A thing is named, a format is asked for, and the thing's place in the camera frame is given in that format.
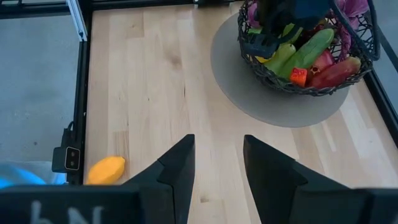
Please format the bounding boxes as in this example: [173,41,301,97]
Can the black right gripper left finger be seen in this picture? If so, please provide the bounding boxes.
[0,134,196,224]

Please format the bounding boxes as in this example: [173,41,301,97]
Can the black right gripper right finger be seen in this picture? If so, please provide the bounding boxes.
[244,134,398,224]

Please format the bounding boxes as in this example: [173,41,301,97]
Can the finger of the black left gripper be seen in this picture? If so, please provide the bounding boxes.
[242,32,280,58]

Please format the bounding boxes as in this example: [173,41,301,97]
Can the green chili pepper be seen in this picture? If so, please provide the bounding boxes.
[264,43,297,75]

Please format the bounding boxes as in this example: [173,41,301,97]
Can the green cucumber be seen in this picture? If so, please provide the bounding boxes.
[277,28,335,79]

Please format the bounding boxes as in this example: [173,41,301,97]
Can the orange carrot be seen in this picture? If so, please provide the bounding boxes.
[289,67,308,88]

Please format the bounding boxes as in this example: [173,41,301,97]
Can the red pomegranate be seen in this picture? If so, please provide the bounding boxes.
[312,49,336,75]

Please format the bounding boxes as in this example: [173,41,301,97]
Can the black wire basket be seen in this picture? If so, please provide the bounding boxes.
[238,0,376,96]

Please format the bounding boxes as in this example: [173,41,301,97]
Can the purple onion braid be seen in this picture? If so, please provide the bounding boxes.
[248,0,370,60]

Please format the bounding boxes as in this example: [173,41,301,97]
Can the dark red chili pepper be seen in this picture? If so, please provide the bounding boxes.
[310,56,363,89]

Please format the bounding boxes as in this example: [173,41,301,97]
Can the orange lemon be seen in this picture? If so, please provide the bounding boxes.
[86,156,126,186]

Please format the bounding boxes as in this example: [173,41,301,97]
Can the grey round mat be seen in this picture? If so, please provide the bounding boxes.
[210,11,351,128]

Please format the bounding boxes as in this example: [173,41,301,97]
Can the blue plastic bag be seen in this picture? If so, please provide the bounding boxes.
[0,161,67,189]

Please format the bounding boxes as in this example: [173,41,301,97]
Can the black table-level camera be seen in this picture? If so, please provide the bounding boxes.
[51,121,81,174]

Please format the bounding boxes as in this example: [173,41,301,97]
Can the black aluminium table frame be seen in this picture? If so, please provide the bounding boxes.
[0,0,398,186]

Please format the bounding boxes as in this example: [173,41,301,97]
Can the silver aluminium bracket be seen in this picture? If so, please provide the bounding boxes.
[65,0,88,42]

